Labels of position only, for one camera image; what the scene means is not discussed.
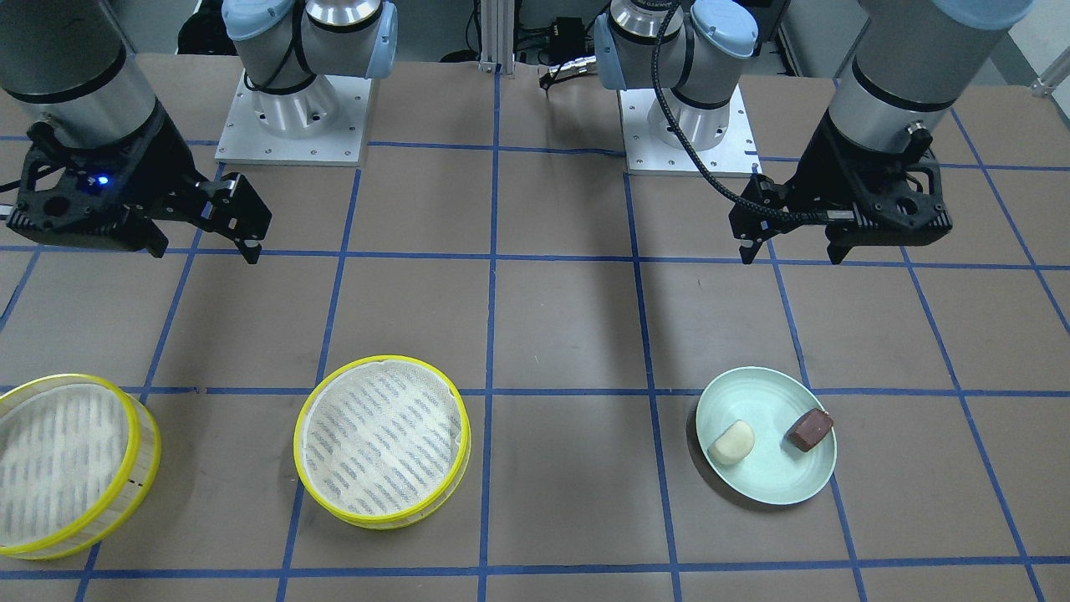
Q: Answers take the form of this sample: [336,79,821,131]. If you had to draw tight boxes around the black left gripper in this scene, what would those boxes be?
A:
[729,115,953,264]

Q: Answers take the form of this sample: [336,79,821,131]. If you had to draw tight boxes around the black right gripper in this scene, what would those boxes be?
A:
[5,105,273,264]

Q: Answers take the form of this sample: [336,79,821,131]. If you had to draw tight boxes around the white bun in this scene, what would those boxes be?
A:
[706,420,756,466]

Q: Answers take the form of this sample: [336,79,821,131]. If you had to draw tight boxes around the yellow bamboo steamer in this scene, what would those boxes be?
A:
[292,355,471,531]
[1,374,163,561]

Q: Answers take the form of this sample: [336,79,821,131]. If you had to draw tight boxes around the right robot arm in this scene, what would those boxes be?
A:
[3,1,399,264]

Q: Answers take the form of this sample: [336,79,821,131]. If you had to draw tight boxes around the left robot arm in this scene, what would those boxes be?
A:
[594,1,1033,264]

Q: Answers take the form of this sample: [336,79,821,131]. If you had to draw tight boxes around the brown bun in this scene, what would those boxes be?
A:
[786,408,834,453]

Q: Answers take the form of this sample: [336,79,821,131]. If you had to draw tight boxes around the light green plate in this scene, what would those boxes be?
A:
[696,366,838,506]

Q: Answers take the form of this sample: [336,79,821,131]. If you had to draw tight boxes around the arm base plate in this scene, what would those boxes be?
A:
[618,87,763,177]
[215,75,375,167]

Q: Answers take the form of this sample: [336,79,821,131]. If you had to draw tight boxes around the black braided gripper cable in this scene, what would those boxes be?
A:
[651,4,828,225]

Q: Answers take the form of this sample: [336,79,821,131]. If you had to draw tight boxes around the aluminium frame post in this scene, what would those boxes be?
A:
[477,0,516,77]

